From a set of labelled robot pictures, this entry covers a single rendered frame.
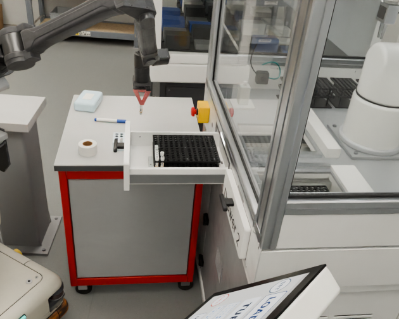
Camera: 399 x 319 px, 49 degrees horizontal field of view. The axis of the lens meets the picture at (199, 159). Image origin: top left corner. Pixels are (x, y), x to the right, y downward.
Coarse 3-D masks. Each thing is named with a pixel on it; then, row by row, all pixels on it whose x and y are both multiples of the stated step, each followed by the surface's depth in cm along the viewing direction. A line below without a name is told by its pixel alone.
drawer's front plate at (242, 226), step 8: (232, 176) 135; (224, 184) 140; (232, 184) 131; (232, 192) 128; (240, 200) 125; (232, 208) 128; (240, 208) 122; (232, 216) 128; (240, 216) 119; (232, 224) 128; (240, 224) 119; (248, 224) 116; (232, 232) 128; (240, 232) 119; (248, 232) 115; (240, 240) 119; (248, 240) 117; (240, 248) 119; (240, 256) 120
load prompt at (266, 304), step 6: (270, 294) 69; (276, 294) 68; (282, 294) 66; (264, 300) 68; (270, 300) 67; (276, 300) 65; (258, 306) 67; (264, 306) 66; (270, 306) 64; (252, 312) 66; (258, 312) 65; (264, 312) 63; (246, 318) 65; (252, 318) 64; (258, 318) 62
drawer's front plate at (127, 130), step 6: (126, 126) 156; (126, 132) 152; (126, 138) 149; (126, 144) 145; (126, 150) 142; (126, 156) 139; (126, 162) 137; (126, 168) 137; (126, 174) 138; (126, 180) 140; (126, 186) 141
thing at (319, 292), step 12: (324, 264) 68; (288, 276) 73; (312, 276) 66; (324, 276) 67; (240, 288) 83; (300, 288) 64; (312, 288) 65; (324, 288) 66; (336, 288) 67; (288, 300) 62; (300, 300) 62; (312, 300) 64; (324, 300) 65; (192, 312) 87; (276, 312) 61; (288, 312) 60; (300, 312) 62; (312, 312) 63
